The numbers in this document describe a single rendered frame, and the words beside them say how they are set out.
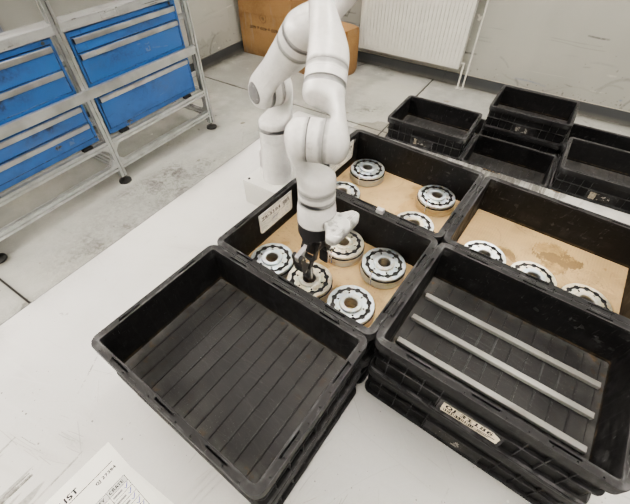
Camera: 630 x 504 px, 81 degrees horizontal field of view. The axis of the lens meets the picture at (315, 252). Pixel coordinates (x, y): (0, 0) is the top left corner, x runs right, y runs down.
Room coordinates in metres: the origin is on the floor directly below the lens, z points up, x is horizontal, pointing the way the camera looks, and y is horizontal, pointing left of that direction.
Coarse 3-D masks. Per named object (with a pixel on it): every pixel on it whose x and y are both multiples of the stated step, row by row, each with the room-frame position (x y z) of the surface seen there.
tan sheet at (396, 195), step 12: (348, 168) 0.97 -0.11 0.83; (348, 180) 0.91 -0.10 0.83; (384, 180) 0.91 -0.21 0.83; (396, 180) 0.91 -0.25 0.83; (360, 192) 0.85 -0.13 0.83; (372, 192) 0.85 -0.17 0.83; (384, 192) 0.85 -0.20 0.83; (396, 192) 0.85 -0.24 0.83; (408, 192) 0.85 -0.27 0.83; (384, 204) 0.80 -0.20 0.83; (396, 204) 0.80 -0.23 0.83; (408, 204) 0.80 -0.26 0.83; (456, 204) 0.80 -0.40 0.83; (432, 216) 0.75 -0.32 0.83; (444, 216) 0.75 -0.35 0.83
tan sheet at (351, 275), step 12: (288, 228) 0.70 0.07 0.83; (276, 240) 0.66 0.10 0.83; (288, 240) 0.66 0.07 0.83; (300, 240) 0.66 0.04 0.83; (252, 252) 0.62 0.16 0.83; (324, 264) 0.58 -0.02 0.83; (360, 264) 0.58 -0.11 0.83; (408, 264) 0.58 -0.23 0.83; (336, 276) 0.54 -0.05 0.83; (348, 276) 0.54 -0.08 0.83; (360, 276) 0.54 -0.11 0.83; (372, 288) 0.51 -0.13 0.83; (396, 288) 0.51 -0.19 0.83; (384, 300) 0.47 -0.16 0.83
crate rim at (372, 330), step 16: (256, 208) 0.67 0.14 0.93; (368, 208) 0.67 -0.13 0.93; (240, 224) 0.62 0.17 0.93; (400, 224) 0.61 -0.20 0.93; (224, 240) 0.57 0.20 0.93; (432, 240) 0.56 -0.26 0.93; (240, 256) 0.52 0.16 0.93; (272, 272) 0.47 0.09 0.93; (416, 272) 0.47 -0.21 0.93; (400, 288) 0.43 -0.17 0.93; (320, 304) 0.40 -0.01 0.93; (352, 320) 0.36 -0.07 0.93; (384, 320) 0.36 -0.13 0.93; (368, 336) 0.33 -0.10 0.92
